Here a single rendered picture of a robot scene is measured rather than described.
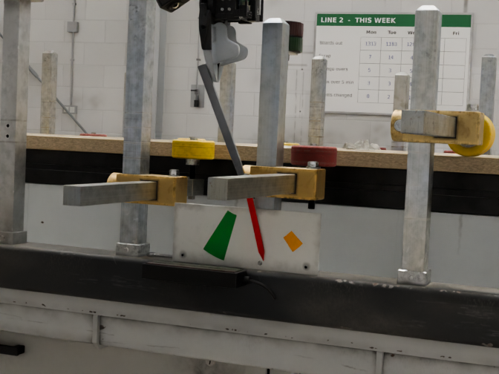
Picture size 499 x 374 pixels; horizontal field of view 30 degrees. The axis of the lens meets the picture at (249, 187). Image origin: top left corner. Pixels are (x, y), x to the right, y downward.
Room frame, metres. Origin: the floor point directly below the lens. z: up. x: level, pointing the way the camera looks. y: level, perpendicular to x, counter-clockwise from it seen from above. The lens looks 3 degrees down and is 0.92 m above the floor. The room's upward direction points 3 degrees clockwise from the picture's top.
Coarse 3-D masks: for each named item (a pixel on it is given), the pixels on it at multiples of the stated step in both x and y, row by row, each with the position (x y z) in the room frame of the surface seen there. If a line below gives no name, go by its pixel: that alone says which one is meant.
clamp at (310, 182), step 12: (252, 168) 1.53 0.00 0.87; (264, 168) 1.52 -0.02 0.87; (276, 168) 1.51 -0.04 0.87; (288, 168) 1.50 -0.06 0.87; (300, 168) 1.50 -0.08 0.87; (300, 180) 1.50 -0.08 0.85; (312, 180) 1.49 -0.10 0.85; (324, 180) 1.53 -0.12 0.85; (300, 192) 1.50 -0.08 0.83; (312, 192) 1.49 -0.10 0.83
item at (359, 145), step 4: (360, 140) 1.98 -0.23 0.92; (348, 144) 1.99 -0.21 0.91; (352, 144) 1.97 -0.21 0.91; (356, 144) 1.98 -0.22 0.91; (360, 144) 1.98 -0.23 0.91; (364, 144) 1.95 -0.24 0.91; (368, 144) 1.95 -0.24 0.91; (372, 144) 1.98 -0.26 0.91; (376, 144) 1.98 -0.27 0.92; (348, 148) 2.01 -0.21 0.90; (352, 148) 1.98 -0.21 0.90; (356, 148) 1.95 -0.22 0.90; (360, 148) 1.95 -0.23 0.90; (364, 148) 1.94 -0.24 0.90; (368, 148) 1.94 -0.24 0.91; (372, 148) 1.94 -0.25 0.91; (376, 148) 1.96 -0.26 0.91
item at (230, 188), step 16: (240, 176) 1.33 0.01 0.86; (256, 176) 1.36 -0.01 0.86; (272, 176) 1.40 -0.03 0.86; (288, 176) 1.47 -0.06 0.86; (208, 192) 1.25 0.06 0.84; (224, 192) 1.24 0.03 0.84; (240, 192) 1.28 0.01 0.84; (256, 192) 1.34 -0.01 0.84; (272, 192) 1.40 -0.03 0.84; (288, 192) 1.47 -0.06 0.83
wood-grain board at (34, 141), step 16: (32, 144) 1.94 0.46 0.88; (48, 144) 1.92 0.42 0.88; (64, 144) 1.91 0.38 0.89; (80, 144) 1.89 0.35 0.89; (96, 144) 1.88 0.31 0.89; (112, 144) 1.87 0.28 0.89; (160, 144) 1.83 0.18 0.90; (224, 144) 1.91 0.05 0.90; (240, 144) 2.12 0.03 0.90; (256, 144) 2.39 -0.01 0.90; (288, 160) 1.73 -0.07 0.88; (336, 160) 1.69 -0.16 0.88; (352, 160) 1.68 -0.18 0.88; (368, 160) 1.67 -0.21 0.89; (384, 160) 1.66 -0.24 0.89; (400, 160) 1.65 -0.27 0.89; (448, 160) 1.62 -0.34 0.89; (464, 160) 1.61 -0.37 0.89; (480, 160) 1.60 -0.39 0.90; (496, 160) 1.59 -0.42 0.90
